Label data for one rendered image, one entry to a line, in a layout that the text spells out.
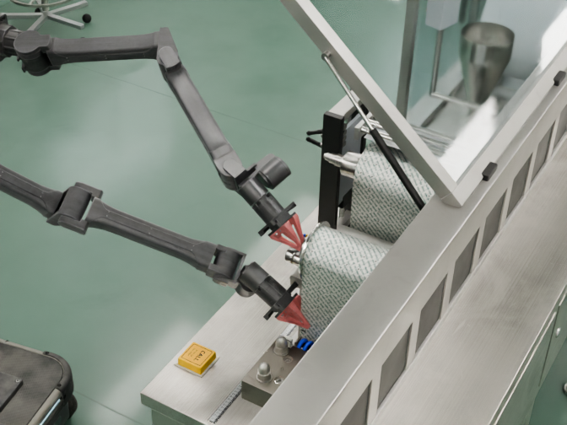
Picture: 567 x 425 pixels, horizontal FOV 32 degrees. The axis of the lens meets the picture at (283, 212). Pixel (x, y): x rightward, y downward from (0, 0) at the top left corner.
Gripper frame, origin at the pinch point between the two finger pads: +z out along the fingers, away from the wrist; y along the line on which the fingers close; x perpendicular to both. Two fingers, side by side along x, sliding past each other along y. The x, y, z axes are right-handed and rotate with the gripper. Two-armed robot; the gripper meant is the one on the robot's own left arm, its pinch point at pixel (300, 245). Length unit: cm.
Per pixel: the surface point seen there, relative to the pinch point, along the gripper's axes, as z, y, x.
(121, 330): -16, -54, -161
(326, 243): 3.1, 4.0, 10.9
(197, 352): 3.7, 16.2, -36.7
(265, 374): 16.4, 24.0, -12.0
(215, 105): -74, -213, -196
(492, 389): 38, 38, 51
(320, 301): 12.4, 7.3, 0.0
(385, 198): 4.8, -16.0, 15.6
